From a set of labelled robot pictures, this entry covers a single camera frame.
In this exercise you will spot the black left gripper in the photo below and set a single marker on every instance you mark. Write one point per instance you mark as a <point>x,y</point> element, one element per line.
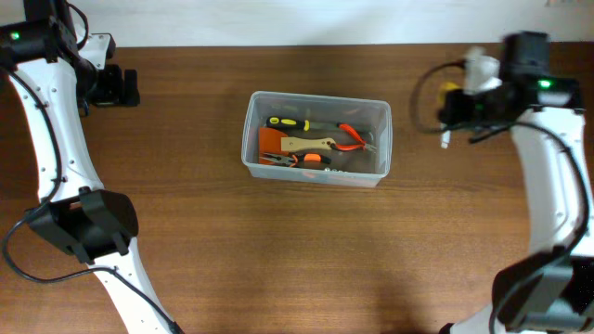
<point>111,85</point>

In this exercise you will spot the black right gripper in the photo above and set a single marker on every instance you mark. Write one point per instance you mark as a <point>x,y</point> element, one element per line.
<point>449,114</point>

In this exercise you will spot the yellow black stubby screwdriver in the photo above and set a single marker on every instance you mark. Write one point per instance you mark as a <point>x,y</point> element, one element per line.
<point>448,115</point>

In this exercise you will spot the red diagonal cutters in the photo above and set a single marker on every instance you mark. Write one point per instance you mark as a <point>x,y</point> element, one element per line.
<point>360,143</point>

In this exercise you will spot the clear plastic container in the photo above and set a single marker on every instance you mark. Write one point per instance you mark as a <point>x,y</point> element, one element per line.
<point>371,118</point>

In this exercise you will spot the metal file yellow black handle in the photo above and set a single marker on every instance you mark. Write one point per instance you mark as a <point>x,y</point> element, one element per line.
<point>282,123</point>

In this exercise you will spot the orange scraper wooden handle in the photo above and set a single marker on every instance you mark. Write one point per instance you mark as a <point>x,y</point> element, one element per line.
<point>275,141</point>

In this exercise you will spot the orange socket bit rail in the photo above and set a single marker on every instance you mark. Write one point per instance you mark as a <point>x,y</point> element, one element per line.
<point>317,173</point>

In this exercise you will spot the orange black needle-nose pliers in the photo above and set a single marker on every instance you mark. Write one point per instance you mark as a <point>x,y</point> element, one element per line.
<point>293,160</point>

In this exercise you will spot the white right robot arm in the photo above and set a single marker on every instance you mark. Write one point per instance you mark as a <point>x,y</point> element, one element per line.
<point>551,290</point>

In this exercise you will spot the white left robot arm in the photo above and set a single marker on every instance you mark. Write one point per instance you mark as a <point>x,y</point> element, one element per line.
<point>59,73</point>

